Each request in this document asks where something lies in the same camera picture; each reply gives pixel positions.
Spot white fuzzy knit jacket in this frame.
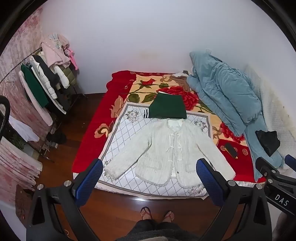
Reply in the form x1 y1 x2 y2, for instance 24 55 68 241
105 119 236 189

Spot black cloth bundle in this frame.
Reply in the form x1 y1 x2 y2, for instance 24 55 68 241
255 130 281 156

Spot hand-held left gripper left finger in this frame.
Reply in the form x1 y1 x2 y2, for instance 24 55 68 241
26 158 104 241

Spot hanging black garment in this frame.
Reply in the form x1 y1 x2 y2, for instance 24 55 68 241
32 54 61 86

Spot folded green garment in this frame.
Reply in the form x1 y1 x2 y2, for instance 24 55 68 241
143 91 187 120

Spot person's grey fleece top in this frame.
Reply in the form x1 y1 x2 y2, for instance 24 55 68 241
114 228 200 241

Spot person's right foot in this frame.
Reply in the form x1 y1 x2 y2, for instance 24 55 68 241
163 210 175 223

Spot white checked mat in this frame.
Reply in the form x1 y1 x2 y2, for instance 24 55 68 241
96 103 216 200

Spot white cloth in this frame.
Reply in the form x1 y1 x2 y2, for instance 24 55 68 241
9 115 40 142

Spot person's foot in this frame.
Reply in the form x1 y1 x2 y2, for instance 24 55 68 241
140 207 153 220
163 210 175 223

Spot metal clothes rack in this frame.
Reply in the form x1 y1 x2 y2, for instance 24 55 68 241
0 44 87 160

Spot hanging olive padded jacket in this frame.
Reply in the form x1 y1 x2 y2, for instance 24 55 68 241
62 67 78 88

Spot red floral blanket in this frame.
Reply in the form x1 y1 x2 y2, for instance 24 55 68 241
72 70 266 184

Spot brown cloth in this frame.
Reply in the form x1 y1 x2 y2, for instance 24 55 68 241
170 74 191 90

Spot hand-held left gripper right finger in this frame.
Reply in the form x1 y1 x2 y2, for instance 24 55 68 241
196 158 273 241

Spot person's left foot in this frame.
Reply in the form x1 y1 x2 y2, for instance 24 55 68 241
140 207 153 220

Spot small black device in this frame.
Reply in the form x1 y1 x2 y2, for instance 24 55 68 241
224 143 238 160

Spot pink fluffy jacket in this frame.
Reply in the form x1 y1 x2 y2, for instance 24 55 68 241
41 34 71 68

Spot blue quilt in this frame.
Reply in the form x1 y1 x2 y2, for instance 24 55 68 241
186 50 284 181

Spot hanging white padded jacket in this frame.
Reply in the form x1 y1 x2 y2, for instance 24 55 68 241
30 56 58 100

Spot pink floral curtain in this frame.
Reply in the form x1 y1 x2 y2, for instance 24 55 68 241
0 138 43 194
0 6 54 127

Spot hanging green garment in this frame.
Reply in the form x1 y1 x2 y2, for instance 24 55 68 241
20 64 49 108

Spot person's dark trousers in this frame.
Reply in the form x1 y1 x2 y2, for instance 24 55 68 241
133 218 177 233

